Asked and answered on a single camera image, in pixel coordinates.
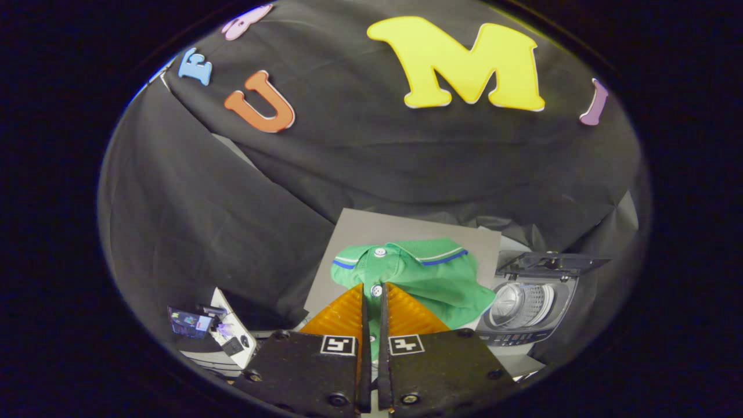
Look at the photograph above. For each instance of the green polo shirt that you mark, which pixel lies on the green polo shirt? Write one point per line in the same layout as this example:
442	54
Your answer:
429	278

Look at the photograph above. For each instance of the grey washing machine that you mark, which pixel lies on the grey washing machine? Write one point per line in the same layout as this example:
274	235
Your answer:
522	325

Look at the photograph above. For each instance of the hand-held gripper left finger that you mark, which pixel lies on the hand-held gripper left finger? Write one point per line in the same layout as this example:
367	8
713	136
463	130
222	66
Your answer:
307	371

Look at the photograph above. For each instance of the white device stand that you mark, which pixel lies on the white device stand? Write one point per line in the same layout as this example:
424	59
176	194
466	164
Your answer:
237	331

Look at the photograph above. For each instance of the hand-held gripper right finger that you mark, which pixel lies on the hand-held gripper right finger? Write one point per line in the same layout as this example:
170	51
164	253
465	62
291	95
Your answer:
441	371

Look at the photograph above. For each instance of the black backdrop cloth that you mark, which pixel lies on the black backdrop cloth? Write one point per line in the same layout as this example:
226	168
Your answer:
360	157

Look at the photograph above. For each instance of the dark washing machine lid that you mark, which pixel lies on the dark washing machine lid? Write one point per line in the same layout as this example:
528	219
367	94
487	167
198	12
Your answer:
551	264

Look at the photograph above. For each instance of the small lit screen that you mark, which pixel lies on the small lit screen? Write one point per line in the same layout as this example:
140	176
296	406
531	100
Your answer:
188	322

